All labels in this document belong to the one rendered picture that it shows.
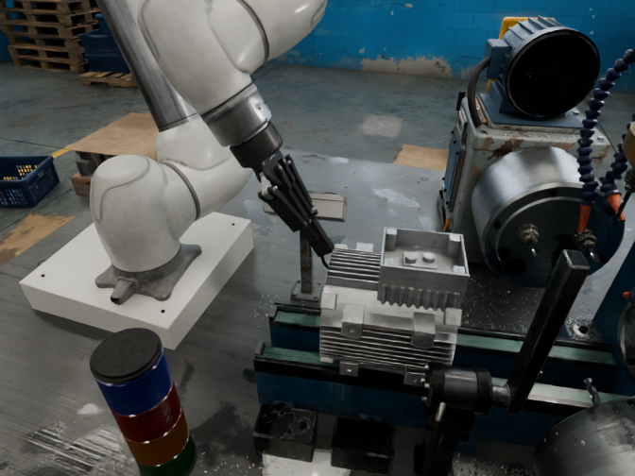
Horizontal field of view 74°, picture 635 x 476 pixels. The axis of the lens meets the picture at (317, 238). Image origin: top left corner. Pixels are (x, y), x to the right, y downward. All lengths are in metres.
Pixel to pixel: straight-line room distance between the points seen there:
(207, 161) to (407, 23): 5.40
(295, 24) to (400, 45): 5.63
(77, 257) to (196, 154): 0.40
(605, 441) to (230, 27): 0.62
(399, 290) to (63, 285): 0.77
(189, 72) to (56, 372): 0.68
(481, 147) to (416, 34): 5.24
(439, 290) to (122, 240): 0.62
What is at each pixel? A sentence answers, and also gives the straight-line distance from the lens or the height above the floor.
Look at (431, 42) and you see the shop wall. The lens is 6.22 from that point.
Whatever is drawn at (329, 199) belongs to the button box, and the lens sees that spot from 0.87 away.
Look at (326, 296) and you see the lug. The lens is 0.62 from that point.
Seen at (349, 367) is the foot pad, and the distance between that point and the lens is 0.68.
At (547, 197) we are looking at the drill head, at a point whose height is 1.13.
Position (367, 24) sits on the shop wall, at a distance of 6.32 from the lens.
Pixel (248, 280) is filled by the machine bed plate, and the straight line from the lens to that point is 1.10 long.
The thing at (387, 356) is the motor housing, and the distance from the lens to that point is 0.66.
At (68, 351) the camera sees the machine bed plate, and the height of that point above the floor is 0.80.
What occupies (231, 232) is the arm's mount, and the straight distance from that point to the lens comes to 1.12.
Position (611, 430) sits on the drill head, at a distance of 0.53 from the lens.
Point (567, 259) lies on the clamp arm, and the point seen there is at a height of 1.25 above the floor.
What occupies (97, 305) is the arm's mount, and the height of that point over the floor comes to 0.87.
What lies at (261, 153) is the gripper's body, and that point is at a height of 1.27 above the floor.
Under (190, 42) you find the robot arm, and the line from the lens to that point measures 0.59.
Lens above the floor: 1.51
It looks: 35 degrees down
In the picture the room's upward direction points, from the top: straight up
